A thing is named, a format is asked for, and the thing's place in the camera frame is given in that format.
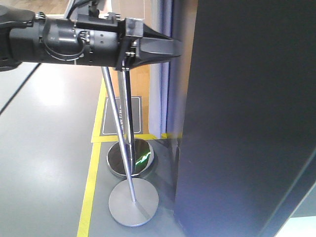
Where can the chrome barrier post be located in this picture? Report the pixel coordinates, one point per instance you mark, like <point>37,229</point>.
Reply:
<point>140,154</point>

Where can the silver sign stand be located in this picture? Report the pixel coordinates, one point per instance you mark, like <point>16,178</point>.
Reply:
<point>134,201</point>

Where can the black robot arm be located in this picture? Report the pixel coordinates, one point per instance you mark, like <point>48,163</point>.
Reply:
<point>18,32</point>

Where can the grey fridge door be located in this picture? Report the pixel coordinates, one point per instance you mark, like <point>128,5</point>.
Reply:
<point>248,151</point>

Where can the dark floor sign sticker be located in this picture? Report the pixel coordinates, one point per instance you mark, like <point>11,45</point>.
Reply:
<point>108,122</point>

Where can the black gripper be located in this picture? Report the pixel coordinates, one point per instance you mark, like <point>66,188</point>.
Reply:
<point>102,43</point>

